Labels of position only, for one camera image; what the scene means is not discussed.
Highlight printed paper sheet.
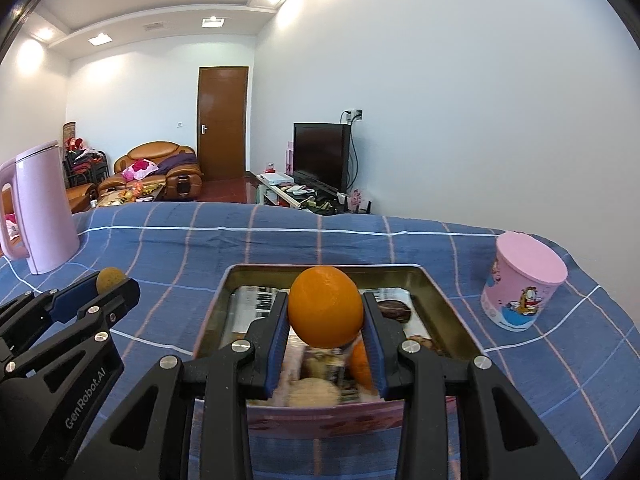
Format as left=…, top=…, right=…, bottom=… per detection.
left=220, top=285, right=446, bottom=406

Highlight small tan longan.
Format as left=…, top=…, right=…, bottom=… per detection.
left=96, top=267, right=125, bottom=293

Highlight brown leather sofa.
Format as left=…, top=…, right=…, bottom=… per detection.
left=0, top=184, right=98, bottom=251
left=97, top=141, right=205, bottom=203

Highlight small orange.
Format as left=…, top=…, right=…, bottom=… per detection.
left=287, top=266, right=365, bottom=350

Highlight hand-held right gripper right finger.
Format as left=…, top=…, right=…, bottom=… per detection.
left=361, top=290, right=581, bottom=480

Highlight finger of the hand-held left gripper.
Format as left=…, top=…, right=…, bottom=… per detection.
left=0, top=274, right=100, bottom=356
left=2, top=277, right=141, bottom=378

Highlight pink tin box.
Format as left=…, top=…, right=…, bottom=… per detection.
left=192, top=262, right=482, bottom=438

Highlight large orange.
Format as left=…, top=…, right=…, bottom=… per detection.
left=348, top=337, right=376, bottom=393

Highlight white television stand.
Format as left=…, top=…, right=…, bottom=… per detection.
left=256, top=170, right=378, bottom=216

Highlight blue plaid tablecloth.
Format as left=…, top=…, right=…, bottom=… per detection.
left=0, top=202, right=640, bottom=480

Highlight pink floral cushion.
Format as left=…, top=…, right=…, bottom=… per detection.
left=122, top=159, right=158, bottom=182

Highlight black television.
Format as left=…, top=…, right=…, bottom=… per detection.
left=292, top=122, right=352, bottom=193

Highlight wrinkled brown passion fruit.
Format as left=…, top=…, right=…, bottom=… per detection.
left=376, top=299, right=415, bottom=323

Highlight cluttered coffee table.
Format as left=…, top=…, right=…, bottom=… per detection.
left=95, top=182, right=166, bottom=208

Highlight purple blanket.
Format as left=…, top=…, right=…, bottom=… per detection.
left=156, top=152, right=200, bottom=175

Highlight stacked dark chairs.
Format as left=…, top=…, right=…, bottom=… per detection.
left=64, top=137, right=109, bottom=188

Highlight pink cartoon cup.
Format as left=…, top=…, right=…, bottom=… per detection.
left=480, top=231, right=569, bottom=332

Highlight brown wooden door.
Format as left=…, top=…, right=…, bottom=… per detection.
left=197, top=66, right=250, bottom=182

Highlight fuzzy beige kiwi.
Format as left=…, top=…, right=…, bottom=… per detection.
left=287, top=379, right=341, bottom=408

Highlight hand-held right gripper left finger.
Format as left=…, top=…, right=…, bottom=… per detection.
left=65, top=290, right=290, bottom=480

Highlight pink electric kettle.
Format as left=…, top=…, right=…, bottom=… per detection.
left=0, top=140, right=81, bottom=276

